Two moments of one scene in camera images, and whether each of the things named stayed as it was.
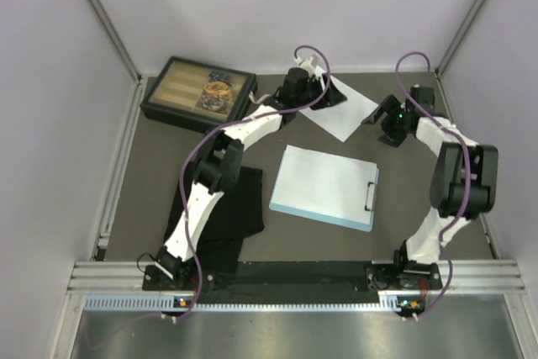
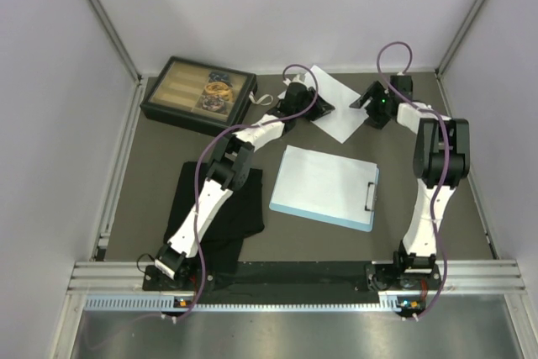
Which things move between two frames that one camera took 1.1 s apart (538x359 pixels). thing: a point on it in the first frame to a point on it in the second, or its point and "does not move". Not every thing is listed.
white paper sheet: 324,183 does not move
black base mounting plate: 292,277 does not move
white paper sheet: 343,118 does not move
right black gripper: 391,137 to 374,92
